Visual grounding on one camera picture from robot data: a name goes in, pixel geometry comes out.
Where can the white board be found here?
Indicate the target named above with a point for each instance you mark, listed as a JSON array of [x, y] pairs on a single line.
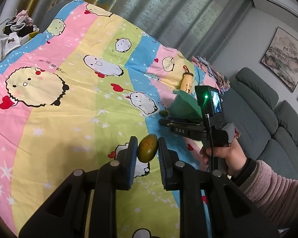
[[15, 0]]

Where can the person's right hand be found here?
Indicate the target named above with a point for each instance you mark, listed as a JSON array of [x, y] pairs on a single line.
[[231, 156]]

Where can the pile of folded clothes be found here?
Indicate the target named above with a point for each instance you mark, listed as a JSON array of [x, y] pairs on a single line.
[[213, 76]]

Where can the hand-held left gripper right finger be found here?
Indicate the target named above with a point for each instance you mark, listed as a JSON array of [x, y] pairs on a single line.
[[164, 163]]

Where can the framed landscape painting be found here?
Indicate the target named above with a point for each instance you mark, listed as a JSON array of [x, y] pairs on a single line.
[[285, 59]]

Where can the green plastic basin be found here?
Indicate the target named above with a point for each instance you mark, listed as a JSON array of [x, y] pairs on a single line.
[[186, 106]]

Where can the person's right forearm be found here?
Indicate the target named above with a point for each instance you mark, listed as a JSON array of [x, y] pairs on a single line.
[[275, 191]]

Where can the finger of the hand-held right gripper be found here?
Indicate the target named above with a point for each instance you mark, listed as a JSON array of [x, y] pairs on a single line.
[[166, 122]]

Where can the grey sofa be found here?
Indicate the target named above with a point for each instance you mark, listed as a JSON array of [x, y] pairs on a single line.
[[263, 119]]

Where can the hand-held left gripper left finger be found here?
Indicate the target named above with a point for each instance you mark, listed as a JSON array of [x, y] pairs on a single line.
[[131, 163]]

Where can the grey chair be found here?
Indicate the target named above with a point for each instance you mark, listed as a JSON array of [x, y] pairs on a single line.
[[51, 17]]

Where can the black and white shopping bags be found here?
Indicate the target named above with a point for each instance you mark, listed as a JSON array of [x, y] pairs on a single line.
[[12, 37]]

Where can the grey curtain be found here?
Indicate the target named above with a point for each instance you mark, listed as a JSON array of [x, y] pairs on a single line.
[[188, 17]]

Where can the small green oval fruit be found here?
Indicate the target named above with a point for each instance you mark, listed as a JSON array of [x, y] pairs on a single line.
[[147, 148]]

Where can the striped cartoon printed blanket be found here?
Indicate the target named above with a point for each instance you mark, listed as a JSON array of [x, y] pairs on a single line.
[[64, 129]]

